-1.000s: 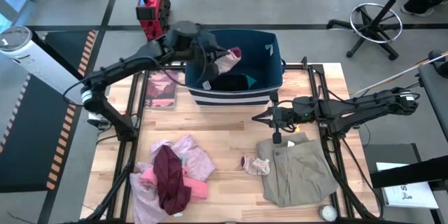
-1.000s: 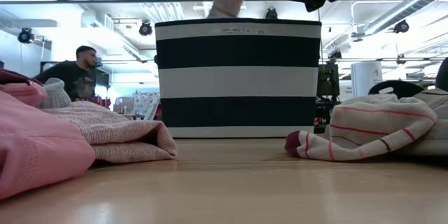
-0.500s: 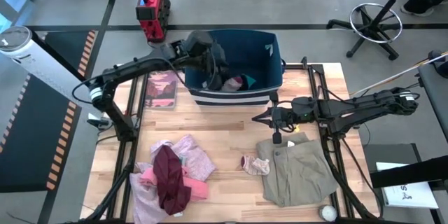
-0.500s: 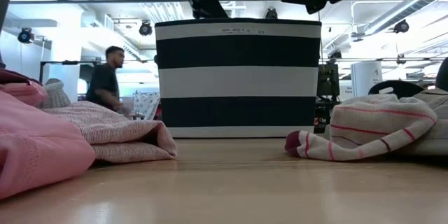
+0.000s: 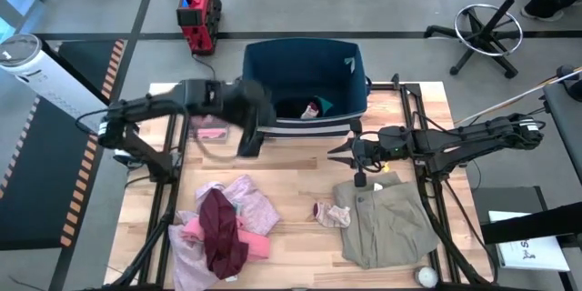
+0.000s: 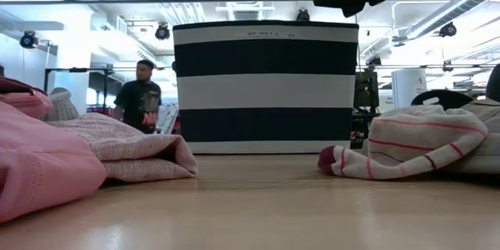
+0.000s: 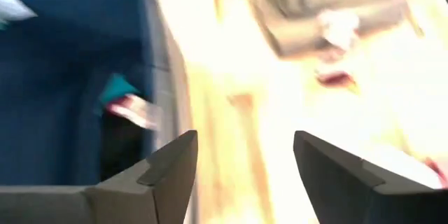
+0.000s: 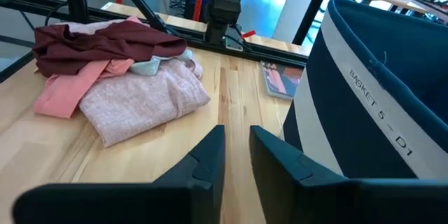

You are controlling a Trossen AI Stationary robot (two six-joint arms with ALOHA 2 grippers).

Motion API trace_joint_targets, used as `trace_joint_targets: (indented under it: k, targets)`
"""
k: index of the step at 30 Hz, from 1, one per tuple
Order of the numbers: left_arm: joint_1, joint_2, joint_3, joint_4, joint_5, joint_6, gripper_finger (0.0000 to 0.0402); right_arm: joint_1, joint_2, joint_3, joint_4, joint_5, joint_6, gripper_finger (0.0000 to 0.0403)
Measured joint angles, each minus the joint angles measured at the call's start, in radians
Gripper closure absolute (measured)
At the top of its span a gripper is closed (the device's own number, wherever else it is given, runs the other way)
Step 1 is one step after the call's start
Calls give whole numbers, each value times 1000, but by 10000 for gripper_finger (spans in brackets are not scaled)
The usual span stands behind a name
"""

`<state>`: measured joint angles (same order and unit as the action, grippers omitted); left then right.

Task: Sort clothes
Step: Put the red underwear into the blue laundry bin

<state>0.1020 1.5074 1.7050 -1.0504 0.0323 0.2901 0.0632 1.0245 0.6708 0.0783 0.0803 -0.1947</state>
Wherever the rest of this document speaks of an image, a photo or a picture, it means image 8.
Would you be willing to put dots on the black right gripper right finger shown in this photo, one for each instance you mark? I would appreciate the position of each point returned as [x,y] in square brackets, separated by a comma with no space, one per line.
[315,203]

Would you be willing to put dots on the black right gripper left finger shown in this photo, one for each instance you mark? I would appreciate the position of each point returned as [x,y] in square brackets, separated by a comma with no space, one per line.
[140,203]

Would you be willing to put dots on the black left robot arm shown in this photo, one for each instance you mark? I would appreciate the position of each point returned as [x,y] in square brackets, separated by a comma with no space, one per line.
[224,3]

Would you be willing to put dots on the navy white striped fabric basket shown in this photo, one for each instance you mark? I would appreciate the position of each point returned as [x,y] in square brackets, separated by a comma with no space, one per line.
[350,129]

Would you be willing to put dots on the pink knit sweater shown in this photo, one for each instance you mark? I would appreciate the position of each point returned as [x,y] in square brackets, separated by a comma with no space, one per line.
[140,105]

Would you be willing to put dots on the colourful magazine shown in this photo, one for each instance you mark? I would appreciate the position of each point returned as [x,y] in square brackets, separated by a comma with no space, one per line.
[280,80]

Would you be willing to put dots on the light grey garment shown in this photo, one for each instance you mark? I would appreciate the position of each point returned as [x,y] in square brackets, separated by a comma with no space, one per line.
[145,67]

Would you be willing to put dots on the salmon pink garment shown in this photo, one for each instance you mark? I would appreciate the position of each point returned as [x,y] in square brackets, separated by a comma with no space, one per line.
[63,91]

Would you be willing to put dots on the maroon garment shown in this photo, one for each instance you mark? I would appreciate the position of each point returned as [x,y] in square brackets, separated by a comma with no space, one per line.
[87,45]

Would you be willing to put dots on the red tape strip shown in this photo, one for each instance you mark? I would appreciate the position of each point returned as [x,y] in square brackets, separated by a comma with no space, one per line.
[248,34]

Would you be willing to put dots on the pale pink garment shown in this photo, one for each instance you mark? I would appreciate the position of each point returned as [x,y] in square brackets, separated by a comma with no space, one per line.
[87,27]

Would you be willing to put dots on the white cabinet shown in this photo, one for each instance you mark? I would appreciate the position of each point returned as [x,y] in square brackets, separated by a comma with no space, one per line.
[297,3]

